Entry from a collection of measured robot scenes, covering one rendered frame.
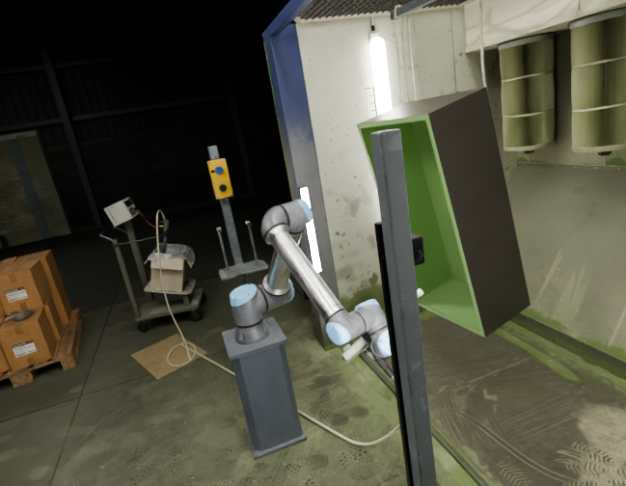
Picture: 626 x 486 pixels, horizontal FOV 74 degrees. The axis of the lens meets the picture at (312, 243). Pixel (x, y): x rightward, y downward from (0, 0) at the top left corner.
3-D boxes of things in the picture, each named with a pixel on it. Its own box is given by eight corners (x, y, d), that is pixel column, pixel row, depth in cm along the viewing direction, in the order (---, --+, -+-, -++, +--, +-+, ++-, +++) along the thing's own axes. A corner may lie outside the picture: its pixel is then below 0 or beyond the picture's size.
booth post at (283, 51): (317, 341, 335) (261, 33, 272) (338, 335, 340) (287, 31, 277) (325, 351, 318) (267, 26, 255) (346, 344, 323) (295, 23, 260)
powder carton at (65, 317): (42, 319, 448) (30, 288, 438) (71, 310, 459) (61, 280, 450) (37, 332, 415) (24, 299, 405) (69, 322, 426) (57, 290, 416)
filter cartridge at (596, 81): (581, 174, 237) (580, 14, 215) (560, 165, 271) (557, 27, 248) (656, 164, 227) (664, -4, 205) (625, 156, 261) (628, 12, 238)
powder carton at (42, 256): (31, 288, 437) (19, 256, 428) (62, 281, 448) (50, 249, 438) (24, 299, 404) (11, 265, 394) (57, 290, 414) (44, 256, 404)
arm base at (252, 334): (238, 348, 214) (233, 331, 211) (232, 333, 231) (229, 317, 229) (273, 337, 219) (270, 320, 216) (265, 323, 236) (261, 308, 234)
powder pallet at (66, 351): (0, 344, 437) (-6, 333, 433) (83, 319, 468) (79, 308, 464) (-35, 404, 331) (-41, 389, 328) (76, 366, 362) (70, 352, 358)
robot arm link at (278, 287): (253, 296, 234) (272, 197, 181) (279, 285, 243) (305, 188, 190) (266, 317, 227) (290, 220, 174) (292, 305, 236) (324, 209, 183)
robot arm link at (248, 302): (230, 320, 225) (223, 290, 220) (258, 309, 233) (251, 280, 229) (242, 329, 212) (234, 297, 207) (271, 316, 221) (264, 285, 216)
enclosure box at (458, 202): (452, 277, 282) (404, 102, 242) (530, 305, 229) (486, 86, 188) (413, 303, 272) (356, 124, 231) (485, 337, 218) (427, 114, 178)
